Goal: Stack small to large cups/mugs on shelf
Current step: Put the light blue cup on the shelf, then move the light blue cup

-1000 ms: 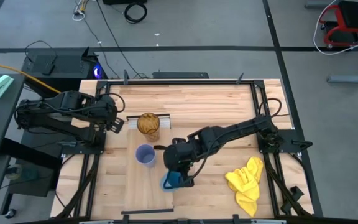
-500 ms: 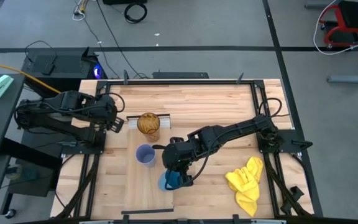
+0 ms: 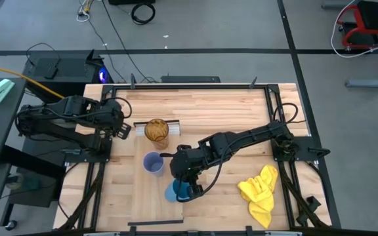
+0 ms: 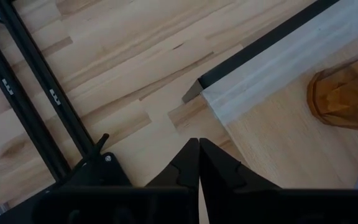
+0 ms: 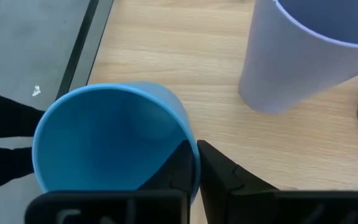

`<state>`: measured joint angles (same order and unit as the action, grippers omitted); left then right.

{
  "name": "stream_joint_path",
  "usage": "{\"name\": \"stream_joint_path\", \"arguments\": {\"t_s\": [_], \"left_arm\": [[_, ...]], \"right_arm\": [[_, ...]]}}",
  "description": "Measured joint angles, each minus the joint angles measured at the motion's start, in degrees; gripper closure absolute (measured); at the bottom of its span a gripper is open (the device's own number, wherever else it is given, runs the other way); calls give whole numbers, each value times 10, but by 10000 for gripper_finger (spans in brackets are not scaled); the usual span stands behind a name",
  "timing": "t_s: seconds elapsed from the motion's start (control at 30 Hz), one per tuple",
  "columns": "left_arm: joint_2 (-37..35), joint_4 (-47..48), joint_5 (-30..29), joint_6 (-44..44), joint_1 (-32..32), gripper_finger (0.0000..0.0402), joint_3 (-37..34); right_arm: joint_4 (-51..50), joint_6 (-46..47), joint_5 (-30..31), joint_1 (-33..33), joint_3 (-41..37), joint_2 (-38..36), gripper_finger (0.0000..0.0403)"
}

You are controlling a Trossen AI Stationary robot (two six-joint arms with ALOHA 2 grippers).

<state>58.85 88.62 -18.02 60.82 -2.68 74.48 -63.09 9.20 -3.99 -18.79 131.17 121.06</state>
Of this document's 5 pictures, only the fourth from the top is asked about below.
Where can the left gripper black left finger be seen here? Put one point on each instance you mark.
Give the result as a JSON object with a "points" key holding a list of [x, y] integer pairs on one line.
{"points": [[185, 174]]}

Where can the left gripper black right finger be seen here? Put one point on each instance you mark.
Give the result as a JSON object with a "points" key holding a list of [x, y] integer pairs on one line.
{"points": [[222, 174]]}

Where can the amber translucent tall cup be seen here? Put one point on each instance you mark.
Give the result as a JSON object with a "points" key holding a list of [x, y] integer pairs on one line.
{"points": [[346, 96]]}

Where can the light wooden board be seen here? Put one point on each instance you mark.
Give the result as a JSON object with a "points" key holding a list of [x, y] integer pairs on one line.
{"points": [[291, 140]]}

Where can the black aluminium table frame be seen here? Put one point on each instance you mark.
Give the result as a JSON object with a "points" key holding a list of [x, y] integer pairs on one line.
{"points": [[42, 71]]}

